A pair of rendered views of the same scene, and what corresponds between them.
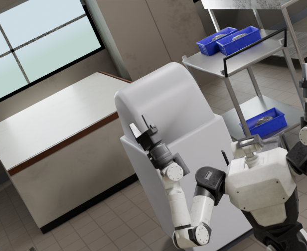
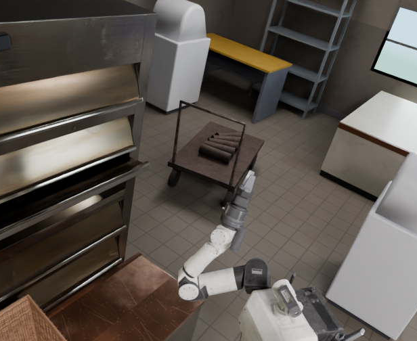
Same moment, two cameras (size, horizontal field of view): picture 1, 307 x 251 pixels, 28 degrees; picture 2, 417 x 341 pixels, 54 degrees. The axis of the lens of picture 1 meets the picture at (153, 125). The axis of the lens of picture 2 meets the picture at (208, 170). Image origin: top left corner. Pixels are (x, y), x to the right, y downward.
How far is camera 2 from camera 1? 1.50 m
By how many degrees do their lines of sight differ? 41
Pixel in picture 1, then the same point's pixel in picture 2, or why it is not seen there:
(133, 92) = not seen: outside the picture
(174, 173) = (217, 237)
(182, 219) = (189, 266)
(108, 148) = not seen: hidden behind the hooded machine
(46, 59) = not seen: outside the picture
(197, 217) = (208, 279)
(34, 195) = (337, 151)
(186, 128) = not seen: outside the picture
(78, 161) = (382, 164)
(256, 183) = (255, 326)
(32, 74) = not seen: outside the picture
